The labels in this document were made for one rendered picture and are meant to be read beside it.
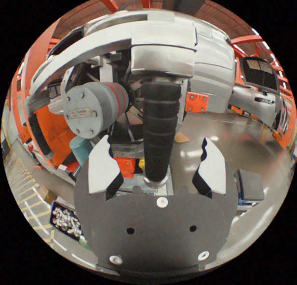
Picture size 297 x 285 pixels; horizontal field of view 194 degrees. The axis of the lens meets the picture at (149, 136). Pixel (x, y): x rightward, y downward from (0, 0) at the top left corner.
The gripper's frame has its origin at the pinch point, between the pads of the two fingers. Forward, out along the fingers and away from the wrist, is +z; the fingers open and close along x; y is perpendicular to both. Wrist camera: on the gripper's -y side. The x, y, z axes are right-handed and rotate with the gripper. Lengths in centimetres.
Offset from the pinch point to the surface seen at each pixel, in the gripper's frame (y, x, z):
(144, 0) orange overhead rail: -239, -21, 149
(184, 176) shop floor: 83, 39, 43
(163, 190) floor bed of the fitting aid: 75, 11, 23
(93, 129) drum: 1.8, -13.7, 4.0
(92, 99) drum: -4.7, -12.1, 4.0
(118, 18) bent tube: -16.4, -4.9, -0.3
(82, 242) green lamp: 17.1, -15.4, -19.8
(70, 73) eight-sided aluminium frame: -16.9, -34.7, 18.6
